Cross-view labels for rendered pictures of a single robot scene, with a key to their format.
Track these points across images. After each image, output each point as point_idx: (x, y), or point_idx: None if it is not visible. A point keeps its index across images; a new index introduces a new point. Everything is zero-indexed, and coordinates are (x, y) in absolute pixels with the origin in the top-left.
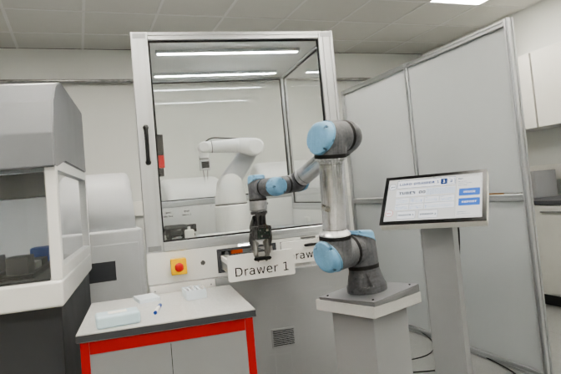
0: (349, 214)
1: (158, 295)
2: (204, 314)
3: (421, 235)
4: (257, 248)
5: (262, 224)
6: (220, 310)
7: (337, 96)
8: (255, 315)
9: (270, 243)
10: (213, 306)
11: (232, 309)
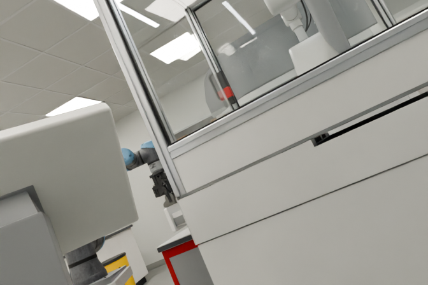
0: (165, 172)
1: None
2: (177, 235)
3: (69, 273)
4: (174, 198)
5: (155, 185)
6: (174, 237)
7: None
8: (158, 252)
9: (168, 198)
10: (188, 231)
11: (170, 240)
